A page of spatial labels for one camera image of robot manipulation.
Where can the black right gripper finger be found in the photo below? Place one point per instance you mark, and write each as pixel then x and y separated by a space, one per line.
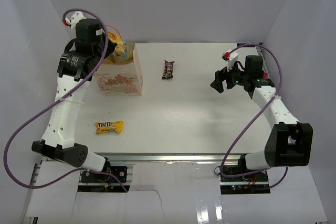
pixel 230 82
pixel 217 84

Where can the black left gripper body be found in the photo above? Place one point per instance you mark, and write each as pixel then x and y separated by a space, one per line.
pixel 102 47

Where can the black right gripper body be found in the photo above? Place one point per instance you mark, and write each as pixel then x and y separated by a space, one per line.
pixel 238 76

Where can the tan popcorn chips bag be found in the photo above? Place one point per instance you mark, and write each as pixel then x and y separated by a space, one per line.
pixel 123 53

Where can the yellow M&M's packet face-up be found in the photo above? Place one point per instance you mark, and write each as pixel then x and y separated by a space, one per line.
pixel 105 127

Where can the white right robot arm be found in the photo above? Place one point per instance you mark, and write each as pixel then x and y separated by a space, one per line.
pixel 289 143

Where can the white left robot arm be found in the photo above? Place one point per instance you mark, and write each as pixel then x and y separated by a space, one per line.
pixel 58 140

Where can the cream bear paper bag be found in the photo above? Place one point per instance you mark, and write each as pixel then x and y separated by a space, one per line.
pixel 120 79

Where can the brown M&M's packet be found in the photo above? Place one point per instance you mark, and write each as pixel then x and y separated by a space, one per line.
pixel 168 70

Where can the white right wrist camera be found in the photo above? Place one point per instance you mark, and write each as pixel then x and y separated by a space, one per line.
pixel 230 58

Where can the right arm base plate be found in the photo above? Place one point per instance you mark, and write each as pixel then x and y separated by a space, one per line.
pixel 246 179

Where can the aluminium table frame rail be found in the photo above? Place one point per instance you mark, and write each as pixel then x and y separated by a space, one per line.
pixel 164 157

